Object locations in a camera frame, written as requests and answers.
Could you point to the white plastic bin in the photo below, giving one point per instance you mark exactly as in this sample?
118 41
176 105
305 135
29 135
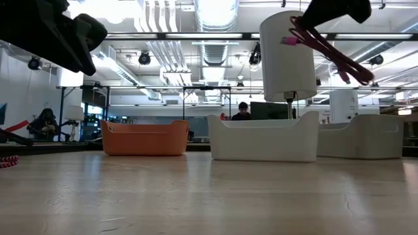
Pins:
261 140
362 137

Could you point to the black ceiling spotlight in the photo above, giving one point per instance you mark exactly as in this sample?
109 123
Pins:
144 58
254 53
376 59
34 62

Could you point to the black overhead frame beam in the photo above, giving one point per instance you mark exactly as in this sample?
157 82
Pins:
247 36

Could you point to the black monitor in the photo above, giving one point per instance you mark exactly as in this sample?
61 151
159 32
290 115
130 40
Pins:
269 111

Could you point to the orange plastic bin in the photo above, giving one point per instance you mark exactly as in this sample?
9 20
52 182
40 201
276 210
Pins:
143 140

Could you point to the white cylindrical device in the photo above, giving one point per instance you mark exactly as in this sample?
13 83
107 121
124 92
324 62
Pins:
343 104

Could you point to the red band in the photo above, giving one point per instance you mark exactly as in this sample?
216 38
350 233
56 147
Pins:
19 125

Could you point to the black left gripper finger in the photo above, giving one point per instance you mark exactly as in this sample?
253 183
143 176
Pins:
91 32
72 55

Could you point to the small red object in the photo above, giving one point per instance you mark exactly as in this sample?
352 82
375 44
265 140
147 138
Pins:
223 116

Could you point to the black background table frame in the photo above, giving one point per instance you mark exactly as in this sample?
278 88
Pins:
61 111
183 104

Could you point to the person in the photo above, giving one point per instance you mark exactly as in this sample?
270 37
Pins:
44 125
241 115

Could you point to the black background robot arm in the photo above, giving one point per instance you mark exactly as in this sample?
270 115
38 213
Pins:
19 139

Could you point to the small white background lamp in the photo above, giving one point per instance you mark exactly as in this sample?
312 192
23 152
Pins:
74 112

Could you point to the black table edge frame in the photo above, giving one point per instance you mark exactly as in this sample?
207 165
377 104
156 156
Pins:
65 148

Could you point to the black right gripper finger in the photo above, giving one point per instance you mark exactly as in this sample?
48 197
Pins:
315 13
333 11

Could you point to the white shade table lamp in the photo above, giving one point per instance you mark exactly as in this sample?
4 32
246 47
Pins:
284 65

